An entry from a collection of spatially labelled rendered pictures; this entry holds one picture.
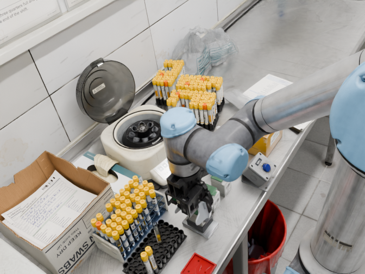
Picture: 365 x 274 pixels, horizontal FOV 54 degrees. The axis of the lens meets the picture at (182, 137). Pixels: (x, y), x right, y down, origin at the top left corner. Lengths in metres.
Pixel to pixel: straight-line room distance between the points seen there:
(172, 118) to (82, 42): 0.62
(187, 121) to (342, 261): 0.36
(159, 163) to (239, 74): 0.65
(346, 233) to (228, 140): 0.27
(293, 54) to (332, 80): 1.17
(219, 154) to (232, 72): 0.99
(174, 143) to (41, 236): 0.52
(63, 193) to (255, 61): 1.02
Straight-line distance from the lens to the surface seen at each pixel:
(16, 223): 1.16
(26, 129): 1.22
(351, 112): 0.39
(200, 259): 0.99
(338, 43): 1.87
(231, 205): 1.09
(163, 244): 1.01
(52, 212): 1.13
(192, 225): 1.03
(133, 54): 1.46
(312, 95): 0.62
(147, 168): 1.13
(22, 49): 1.10
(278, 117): 0.69
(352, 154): 0.42
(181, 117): 0.73
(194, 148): 0.70
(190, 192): 0.87
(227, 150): 0.68
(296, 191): 2.28
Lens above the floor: 1.74
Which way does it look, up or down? 41 degrees down
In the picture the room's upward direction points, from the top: 9 degrees counter-clockwise
